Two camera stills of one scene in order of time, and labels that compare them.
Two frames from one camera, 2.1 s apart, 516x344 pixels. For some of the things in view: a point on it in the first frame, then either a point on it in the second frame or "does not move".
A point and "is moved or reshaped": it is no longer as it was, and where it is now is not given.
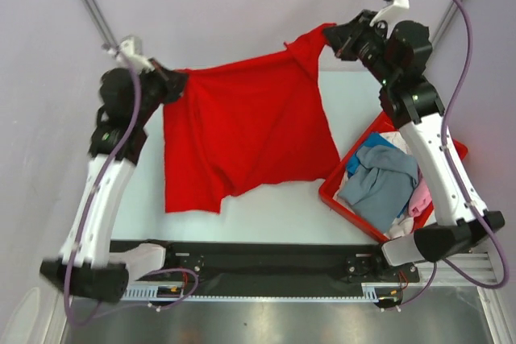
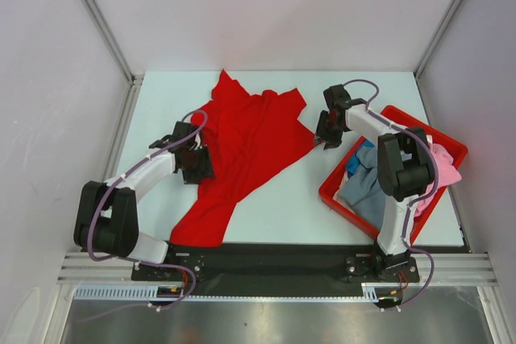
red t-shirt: (236, 123) is moved or reshaped
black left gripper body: (156, 87) to (198, 167)
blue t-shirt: (373, 138) does not move
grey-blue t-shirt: (380, 185) does not move
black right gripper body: (364, 43) to (327, 130)
